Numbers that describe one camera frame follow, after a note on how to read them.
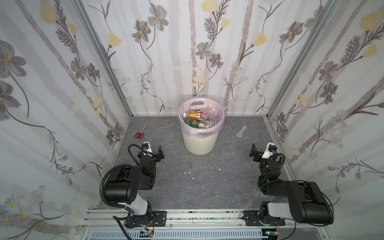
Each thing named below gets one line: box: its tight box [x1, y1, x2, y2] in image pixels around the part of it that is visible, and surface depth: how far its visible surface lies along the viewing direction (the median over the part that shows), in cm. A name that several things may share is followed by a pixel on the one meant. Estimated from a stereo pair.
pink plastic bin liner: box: [178, 97, 225, 138], surface depth 88 cm
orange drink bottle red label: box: [182, 110, 207, 121], surface depth 88 cm
